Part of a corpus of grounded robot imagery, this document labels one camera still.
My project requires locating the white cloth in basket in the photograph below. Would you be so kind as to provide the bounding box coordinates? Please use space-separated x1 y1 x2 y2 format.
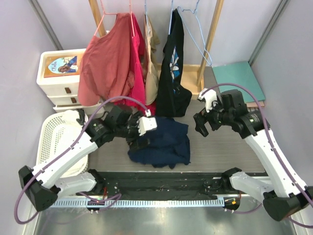
62 109 86 127

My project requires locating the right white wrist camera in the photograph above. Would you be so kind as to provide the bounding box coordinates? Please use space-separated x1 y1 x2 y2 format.
197 88 218 113

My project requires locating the salmon red hanging shirt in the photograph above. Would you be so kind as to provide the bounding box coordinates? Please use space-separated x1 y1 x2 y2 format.
78 13 134 106

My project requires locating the beige hanging shirt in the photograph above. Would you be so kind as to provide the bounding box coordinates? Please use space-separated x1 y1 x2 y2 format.
144 15 160 105

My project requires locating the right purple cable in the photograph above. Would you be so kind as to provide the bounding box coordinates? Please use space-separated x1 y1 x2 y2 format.
200 83 313 230

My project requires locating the empty blue wire hanger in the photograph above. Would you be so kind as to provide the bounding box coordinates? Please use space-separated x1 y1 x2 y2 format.
177 0 213 67

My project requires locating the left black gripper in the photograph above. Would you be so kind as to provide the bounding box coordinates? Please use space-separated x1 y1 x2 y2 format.
114 111 149 151

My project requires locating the white slotted cable duct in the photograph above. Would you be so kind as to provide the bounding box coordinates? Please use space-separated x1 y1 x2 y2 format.
51 197 224 209

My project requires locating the illustrated book on cabinet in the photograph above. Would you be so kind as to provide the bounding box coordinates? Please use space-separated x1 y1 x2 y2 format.
44 55 80 78

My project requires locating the pink wire hanger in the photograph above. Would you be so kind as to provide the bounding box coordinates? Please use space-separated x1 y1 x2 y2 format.
94 0 116 37

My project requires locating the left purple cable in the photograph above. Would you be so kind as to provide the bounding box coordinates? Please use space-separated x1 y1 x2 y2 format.
14 95 150 225

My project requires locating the navy blue t shirt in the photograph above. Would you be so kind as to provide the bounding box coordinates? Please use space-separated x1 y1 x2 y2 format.
128 117 191 169

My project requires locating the wooden clothes rack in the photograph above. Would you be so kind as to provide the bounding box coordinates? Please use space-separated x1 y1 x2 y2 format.
89 0 224 99

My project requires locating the white laundry basket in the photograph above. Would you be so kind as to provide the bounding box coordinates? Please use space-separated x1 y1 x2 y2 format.
36 112 82 165

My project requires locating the white drawer cabinet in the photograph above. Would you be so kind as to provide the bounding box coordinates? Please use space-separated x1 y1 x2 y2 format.
36 48 101 115

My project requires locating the black printed hanging shirt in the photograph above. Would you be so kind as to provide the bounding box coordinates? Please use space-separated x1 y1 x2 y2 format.
156 9 192 118

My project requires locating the purple cable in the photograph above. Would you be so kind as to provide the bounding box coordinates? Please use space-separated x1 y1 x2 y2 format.
200 83 313 230
14 95 150 225

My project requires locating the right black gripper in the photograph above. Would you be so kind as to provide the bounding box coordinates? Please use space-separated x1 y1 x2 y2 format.
194 95 233 137

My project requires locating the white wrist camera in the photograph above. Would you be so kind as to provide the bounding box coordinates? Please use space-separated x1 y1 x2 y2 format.
137 109 157 136
197 88 218 113

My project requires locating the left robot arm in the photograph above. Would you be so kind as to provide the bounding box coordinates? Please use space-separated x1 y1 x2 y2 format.
19 105 157 212

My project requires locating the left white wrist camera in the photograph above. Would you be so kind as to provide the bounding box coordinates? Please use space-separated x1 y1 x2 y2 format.
137 109 157 136

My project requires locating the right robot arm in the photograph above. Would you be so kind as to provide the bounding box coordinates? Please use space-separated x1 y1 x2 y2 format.
194 89 313 221

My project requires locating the magenta pink hanging shirt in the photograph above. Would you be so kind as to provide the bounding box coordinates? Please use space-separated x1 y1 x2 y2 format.
128 13 156 115

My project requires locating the tan board under teal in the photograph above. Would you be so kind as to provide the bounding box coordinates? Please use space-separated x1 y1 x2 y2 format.
246 101 265 108

